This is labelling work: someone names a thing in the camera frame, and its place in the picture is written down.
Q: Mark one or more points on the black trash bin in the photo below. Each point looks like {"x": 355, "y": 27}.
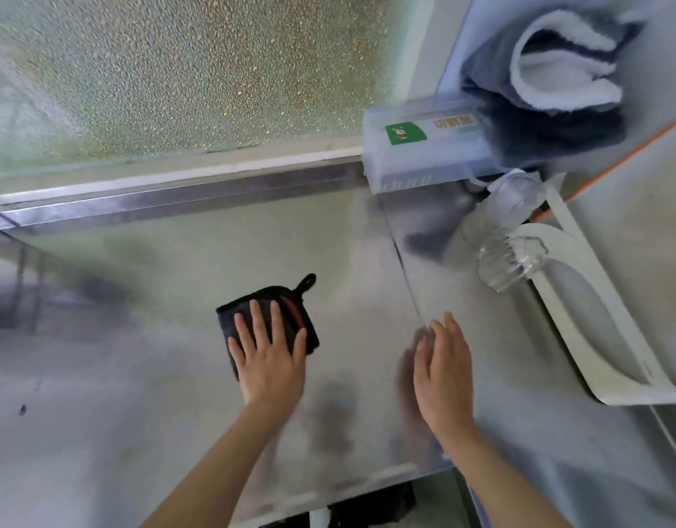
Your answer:
{"x": 371, "y": 505}

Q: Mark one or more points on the dark blue towel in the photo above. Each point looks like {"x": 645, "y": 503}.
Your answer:
{"x": 244, "y": 307}

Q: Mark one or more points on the white cutting board holder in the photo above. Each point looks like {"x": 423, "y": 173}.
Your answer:
{"x": 607, "y": 373}

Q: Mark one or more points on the clear glass jar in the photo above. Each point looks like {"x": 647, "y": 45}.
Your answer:
{"x": 508, "y": 266}

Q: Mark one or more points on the clear plastic container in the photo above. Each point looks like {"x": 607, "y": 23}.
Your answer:
{"x": 426, "y": 159}

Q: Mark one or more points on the person's right forearm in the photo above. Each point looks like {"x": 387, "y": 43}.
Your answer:
{"x": 503, "y": 483}

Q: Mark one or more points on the person's left forearm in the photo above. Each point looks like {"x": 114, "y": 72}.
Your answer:
{"x": 217, "y": 472}

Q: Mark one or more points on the person's right hand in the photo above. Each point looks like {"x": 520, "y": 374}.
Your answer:
{"x": 445, "y": 384}

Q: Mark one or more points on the frosted glass window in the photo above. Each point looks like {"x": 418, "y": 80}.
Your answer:
{"x": 178, "y": 71}

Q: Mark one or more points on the grey white plush towel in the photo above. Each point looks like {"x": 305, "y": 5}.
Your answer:
{"x": 552, "y": 131}

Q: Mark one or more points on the person's left hand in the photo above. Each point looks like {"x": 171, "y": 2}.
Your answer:
{"x": 269, "y": 373}

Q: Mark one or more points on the orange-rimmed white cutting board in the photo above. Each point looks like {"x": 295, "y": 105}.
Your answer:
{"x": 646, "y": 241}

